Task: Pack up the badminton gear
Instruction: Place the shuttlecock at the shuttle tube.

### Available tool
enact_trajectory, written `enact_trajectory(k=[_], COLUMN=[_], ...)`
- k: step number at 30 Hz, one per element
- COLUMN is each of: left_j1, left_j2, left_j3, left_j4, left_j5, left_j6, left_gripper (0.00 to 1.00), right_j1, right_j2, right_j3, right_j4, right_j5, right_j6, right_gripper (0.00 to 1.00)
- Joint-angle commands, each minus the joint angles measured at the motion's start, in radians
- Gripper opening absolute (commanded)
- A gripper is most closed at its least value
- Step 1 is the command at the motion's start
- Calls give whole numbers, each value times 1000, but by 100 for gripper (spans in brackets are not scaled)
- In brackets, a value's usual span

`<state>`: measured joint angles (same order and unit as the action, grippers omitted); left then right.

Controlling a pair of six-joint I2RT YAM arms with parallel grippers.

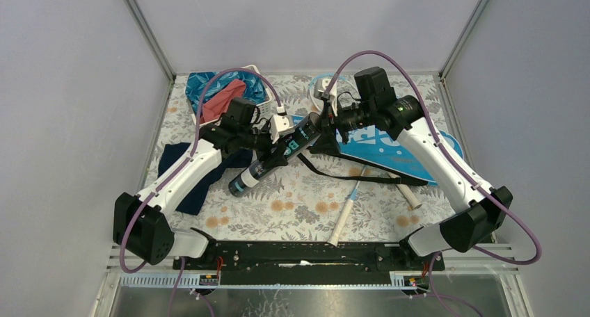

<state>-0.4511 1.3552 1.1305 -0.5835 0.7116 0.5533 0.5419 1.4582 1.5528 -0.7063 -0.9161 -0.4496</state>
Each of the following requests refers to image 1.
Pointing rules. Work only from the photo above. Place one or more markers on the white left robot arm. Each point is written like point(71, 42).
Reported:
point(140, 225)

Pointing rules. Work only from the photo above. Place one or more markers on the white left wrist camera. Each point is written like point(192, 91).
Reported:
point(280, 125)

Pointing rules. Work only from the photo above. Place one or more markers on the floral patterned table mat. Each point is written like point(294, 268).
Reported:
point(295, 204)

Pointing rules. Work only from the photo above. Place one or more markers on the salmon pink towel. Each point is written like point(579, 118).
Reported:
point(220, 102)

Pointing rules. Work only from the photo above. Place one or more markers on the navy blue cloth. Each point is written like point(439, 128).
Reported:
point(194, 200)

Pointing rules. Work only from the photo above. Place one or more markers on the black shuttlecock tube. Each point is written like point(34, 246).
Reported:
point(304, 134)

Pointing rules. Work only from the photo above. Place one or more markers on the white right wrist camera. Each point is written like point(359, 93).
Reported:
point(327, 96)

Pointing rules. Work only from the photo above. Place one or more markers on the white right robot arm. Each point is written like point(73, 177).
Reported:
point(479, 208)

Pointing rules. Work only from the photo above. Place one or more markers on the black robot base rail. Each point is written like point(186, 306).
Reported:
point(260, 263)

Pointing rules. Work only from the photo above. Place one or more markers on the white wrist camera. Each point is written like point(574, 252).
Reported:
point(327, 96)
point(280, 125)

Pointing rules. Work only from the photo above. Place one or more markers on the white perforated plastic basket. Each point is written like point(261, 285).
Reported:
point(256, 90)

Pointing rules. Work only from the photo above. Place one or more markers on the blue racket cover bag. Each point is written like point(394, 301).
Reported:
point(377, 149)

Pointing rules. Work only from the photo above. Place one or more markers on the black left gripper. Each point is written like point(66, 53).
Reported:
point(266, 128)

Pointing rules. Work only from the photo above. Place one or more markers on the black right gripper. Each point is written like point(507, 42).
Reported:
point(326, 143)

